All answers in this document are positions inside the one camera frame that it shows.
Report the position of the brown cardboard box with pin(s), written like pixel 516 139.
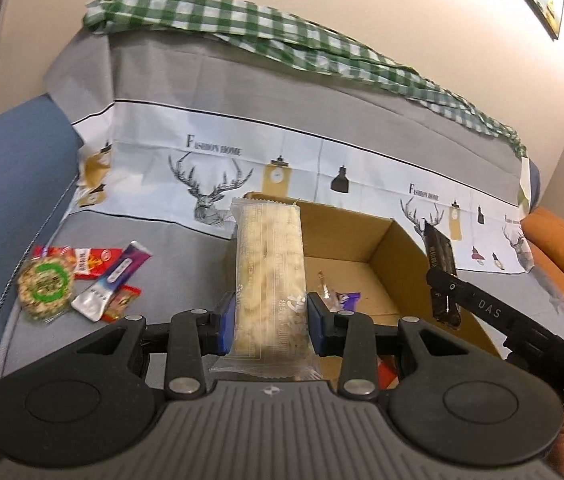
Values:
pixel 342 240

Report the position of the green checked cloth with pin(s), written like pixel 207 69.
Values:
pixel 272 30

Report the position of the long clear rice cracker packet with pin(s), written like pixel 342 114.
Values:
pixel 269 260

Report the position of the orange cushion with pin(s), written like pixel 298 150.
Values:
pixel 562 240

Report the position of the large red snack packet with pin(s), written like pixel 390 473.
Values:
pixel 89 263

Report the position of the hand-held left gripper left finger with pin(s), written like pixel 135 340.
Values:
pixel 226 322

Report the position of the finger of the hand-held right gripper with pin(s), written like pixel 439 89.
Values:
pixel 487 307

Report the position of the small purple snack packet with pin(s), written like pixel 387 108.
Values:
pixel 348 301

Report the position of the dark chocolate bar packet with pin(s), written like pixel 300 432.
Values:
pixel 439 250

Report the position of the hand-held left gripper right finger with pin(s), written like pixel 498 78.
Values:
pixel 316 322

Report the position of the small red snack packet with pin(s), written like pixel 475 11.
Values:
pixel 387 374
pixel 124 301

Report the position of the purple and white pouch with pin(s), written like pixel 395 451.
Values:
pixel 112 280

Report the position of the round nut cracker packet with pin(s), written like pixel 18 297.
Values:
pixel 44 286

